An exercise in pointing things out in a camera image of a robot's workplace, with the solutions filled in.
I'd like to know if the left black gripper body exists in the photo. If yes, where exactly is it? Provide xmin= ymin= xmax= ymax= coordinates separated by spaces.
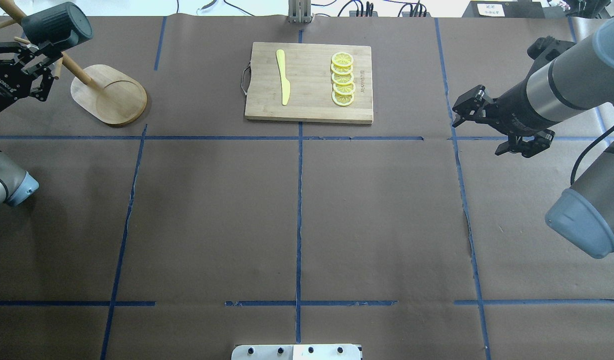
xmin=0 ymin=42 xmax=37 ymax=112

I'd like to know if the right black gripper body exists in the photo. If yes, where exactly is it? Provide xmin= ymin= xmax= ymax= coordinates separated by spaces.
xmin=487 ymin=88 xmax=555 ymax=137

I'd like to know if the blue mug yellow inside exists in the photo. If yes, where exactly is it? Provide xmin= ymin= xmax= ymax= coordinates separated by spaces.
xmin=20 ymin=1 xmax=94 ymax=51

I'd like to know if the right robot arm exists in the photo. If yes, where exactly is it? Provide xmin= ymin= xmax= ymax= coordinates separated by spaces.
xmin=452 ymin=18 xmax=614 ymax=259

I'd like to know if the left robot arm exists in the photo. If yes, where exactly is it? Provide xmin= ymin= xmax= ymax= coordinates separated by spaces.
xmin=0 ymin=41 xmax=54 ymax=207

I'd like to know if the wooden cup storage rack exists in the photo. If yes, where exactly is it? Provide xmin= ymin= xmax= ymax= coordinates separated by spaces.
xmin=0 ymin=0 xmax=148 ymax=126

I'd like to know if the black power adapter box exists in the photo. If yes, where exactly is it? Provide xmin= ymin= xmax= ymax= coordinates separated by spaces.
xmin=462 ymin=0 xmax=545 ymax=19

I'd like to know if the lemon slice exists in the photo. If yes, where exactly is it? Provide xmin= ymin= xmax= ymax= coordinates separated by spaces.
xmin=331 ymin=91 xmax=355 ymax=107
xmin=330 ymin=51 xmax=354 ymax=68
xmin=332 ymin=82 xmax=356 ymax=96
xmin=331 ymin=73 xmax=355 ymax=85
xmin=330 ymin=63 xmax=353 ymax=76

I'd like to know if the bamboo cutting board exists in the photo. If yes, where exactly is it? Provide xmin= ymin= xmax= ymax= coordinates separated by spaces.
xmin=244 ymin=42 xmax=374 ymax=125

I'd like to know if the yellow plastic knife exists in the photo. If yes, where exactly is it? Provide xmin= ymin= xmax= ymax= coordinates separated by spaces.
xmin=276 ymin=48 xmax=291 ymax=106

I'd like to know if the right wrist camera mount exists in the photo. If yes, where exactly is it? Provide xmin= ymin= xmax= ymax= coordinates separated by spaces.
xmin=527 ymin=36 xmax=576 ymax=68

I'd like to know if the aluminium frame post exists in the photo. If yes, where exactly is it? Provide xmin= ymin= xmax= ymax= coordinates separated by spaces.
xmin=288 ymin=0 xmax=313 ymax=24

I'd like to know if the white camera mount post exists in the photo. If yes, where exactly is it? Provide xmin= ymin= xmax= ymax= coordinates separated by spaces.
xmin=231 ymin=343 xmax=363 ymax=360

